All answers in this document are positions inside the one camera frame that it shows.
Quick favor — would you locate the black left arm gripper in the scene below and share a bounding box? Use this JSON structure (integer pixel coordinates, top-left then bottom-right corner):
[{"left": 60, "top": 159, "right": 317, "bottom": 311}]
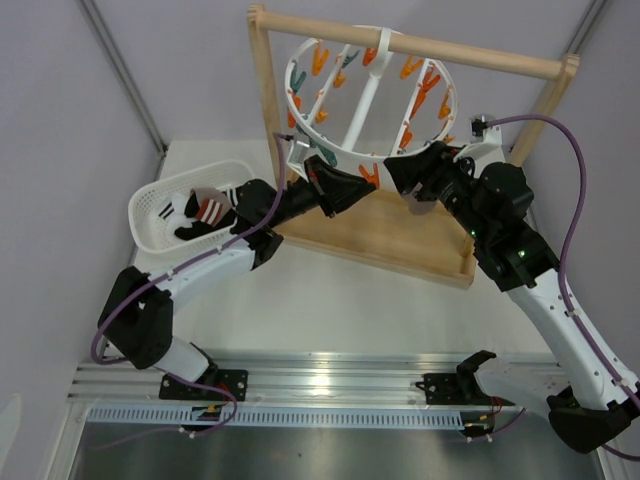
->
[{"left": 266, "top": 155, "right": 376, "bottom": 230}]

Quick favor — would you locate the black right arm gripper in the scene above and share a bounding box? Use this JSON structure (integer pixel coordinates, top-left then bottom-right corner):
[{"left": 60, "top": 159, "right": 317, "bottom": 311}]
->
[{"left": 384, "top": 141, "right": 491, "bottom": 244}]

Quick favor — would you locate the taupe sock with orange stripes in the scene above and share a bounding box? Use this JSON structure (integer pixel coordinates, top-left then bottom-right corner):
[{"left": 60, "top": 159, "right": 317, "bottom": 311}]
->
[{"left": 403, "top": 193, "right": 437, "bottom": 216}]

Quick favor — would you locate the white round clip hanger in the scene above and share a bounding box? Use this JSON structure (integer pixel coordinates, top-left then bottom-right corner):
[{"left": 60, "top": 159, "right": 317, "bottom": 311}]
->
[{"left": 284, "top": 29, "right": 458, "bottom": 175}]

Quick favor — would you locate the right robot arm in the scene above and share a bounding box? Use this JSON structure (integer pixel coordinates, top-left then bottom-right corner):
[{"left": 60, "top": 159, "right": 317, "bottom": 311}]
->
[{"left": 384, "top": 142, "right": 639, "bottom": 453}]

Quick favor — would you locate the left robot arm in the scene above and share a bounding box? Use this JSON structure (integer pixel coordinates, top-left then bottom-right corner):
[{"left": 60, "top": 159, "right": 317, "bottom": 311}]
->
[{"left": 98, "top": 155, "right": 376, "bottom": 400}]

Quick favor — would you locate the wooden hanger stand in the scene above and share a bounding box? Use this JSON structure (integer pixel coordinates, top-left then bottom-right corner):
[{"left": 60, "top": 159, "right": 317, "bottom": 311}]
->
[{"left": 247, "top": 5, "right": 580, "bottom": 288}]

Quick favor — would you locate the white perforated plastic basket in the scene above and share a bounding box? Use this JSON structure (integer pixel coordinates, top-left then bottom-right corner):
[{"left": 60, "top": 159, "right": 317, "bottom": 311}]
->
[{"left": 128, "top": 160, "right": 254, "bottom": 261}]

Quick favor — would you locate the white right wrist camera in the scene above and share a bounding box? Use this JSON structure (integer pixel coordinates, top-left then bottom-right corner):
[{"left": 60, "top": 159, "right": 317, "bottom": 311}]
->
[{"left": 464, "top": 114, "right": 503, "bottom": 162}]

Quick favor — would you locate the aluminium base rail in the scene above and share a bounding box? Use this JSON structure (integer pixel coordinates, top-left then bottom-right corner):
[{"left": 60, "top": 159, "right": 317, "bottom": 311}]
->
[{"left": 67, "top": 350, "right": 467, "bottom": 409}]

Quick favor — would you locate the metal wall rail right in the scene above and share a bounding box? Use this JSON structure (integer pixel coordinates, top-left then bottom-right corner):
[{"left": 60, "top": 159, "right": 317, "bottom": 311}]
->
[{"left": 504, "top": 0, "right": 616, "bottom": 166}]

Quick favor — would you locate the metal wall rail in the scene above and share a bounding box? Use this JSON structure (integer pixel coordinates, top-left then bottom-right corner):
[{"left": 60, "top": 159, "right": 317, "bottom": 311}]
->
[
  {"left": 76, "top": 0, "right": 168, "bottom": 158},
  {"left": 504, "top": 0, "right": 616, "bottom": 166}
]

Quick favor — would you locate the white slotted cable duct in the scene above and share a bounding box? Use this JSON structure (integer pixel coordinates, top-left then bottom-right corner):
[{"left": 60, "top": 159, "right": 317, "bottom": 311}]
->
[{"left": 87, "top": 404, "right": 487, "bottom": 430}]

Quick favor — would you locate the metal wall rail left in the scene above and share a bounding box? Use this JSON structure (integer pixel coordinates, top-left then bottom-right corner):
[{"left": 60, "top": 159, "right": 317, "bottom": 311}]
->
[{"left": 76, "top": 0, "right": 168, "bottom": 158}]

